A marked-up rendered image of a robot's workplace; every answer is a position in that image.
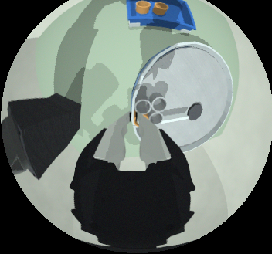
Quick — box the blue rectangular crate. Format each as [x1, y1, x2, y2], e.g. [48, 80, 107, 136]
[126, 0, 196, 33]

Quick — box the grey metal sleeve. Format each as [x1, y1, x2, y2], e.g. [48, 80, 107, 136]
[134, 95, 151, 115]
[148, 109, 164, 125]
[149, 93, 168, 113]

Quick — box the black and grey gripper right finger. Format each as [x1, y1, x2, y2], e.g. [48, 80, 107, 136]
[135, 111, 196, 192]

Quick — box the grey round turntable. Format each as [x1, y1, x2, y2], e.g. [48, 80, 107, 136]
[131, 42, 233, 153]

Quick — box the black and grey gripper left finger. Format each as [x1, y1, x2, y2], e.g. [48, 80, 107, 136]
[70, 111, 131, 191]

